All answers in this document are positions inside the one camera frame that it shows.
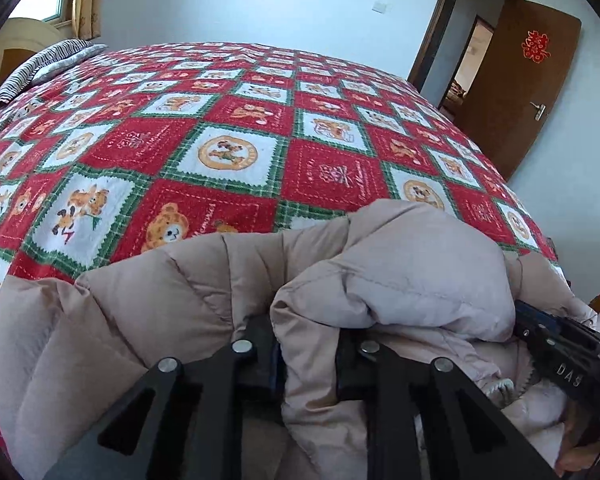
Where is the brown wooden door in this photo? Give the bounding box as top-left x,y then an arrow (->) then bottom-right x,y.
452,0 -> 583,181

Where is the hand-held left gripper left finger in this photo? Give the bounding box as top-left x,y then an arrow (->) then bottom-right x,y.
42,314 -> 285,480

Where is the red bear printed blanket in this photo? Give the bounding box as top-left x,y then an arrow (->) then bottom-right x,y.
0,42 -> 560,461

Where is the dark wooden door frame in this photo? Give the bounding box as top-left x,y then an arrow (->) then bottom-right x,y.
407,0 -> 520,111

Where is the yellow curtain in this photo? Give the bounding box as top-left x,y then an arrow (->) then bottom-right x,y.
71,0 -> 106,41

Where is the beige puffer jacket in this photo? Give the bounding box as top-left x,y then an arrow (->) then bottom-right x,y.
0,199 -> 600,480

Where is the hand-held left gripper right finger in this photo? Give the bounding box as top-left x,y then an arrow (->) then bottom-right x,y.
336,331 -> 560,480

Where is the striped pillow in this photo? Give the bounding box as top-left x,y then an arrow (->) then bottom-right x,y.
0,40 -> 110,107

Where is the beige headboard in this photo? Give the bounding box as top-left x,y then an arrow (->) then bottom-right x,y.
0,17 -> 76,111

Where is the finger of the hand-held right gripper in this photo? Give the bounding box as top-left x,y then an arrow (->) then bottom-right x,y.
514,300 -> 600,361

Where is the red paper door decoration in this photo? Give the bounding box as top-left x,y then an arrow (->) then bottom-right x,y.
521,30 -> 552,66

